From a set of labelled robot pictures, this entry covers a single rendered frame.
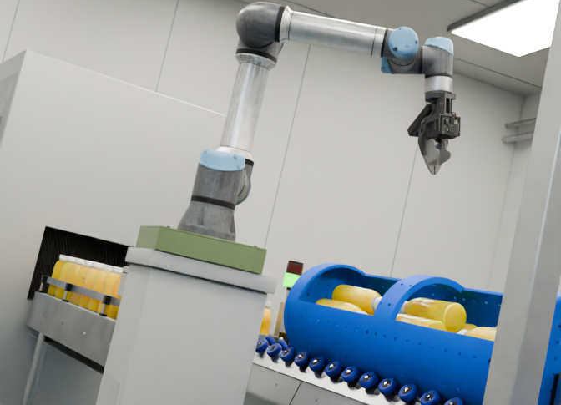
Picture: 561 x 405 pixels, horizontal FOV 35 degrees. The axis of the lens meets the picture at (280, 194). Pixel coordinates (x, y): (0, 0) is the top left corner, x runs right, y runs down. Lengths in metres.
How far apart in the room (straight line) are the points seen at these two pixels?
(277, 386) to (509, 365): 1.08
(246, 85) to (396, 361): 0.86
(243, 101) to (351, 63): 5.19
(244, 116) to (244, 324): 0.58
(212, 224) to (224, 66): 5.04
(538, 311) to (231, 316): 0.90
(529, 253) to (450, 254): 6.41
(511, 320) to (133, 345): 0.96
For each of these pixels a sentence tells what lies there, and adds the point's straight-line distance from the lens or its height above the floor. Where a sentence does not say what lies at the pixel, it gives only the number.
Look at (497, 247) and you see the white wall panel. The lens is 8.05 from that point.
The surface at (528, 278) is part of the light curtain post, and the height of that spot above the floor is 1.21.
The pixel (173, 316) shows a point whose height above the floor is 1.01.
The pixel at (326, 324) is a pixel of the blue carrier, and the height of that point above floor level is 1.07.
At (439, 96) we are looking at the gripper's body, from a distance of 2.38.
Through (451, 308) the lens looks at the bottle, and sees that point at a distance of 2.06.
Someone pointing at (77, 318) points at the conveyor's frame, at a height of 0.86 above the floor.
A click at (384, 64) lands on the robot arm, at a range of 2.40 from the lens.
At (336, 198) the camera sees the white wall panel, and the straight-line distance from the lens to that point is 7.37.
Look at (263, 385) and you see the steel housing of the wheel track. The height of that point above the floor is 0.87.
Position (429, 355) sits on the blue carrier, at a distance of 1.91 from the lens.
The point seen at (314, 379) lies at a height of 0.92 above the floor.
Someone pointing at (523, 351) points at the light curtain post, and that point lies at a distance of 1.43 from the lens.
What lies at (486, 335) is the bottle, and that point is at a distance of 1.81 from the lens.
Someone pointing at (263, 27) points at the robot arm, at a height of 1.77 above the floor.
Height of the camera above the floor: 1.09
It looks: 7 degrees up
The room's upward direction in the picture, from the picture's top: 13 degrees clockwise
